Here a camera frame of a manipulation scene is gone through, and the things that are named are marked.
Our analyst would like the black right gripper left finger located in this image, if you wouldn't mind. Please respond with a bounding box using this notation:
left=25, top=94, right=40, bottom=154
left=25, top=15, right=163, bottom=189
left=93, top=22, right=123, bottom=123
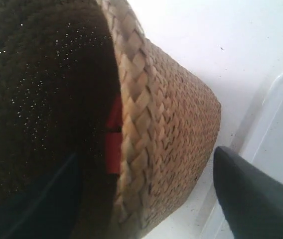
left=2, top=154, right=82, bottom=239

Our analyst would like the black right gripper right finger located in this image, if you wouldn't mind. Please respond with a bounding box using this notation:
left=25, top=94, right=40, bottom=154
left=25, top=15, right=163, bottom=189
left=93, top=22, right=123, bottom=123
left=213, top=146, right=283, bottom=239

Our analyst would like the red cylinder block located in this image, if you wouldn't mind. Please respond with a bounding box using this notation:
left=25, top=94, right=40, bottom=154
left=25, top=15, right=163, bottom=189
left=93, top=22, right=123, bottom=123
left=106, top=94, right=123, bottom=132
left=105, top=132, right=122, bottom=175

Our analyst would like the brown woven wicker basket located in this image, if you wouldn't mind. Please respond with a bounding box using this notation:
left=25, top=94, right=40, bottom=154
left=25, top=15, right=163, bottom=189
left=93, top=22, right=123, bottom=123
left=0, top=0, right=221, bottom=239

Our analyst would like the white rectangular plastic tray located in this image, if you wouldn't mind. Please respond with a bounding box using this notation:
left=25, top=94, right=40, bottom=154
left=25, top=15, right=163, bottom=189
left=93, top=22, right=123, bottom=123
left=201, top=74, right=283, bottom=239

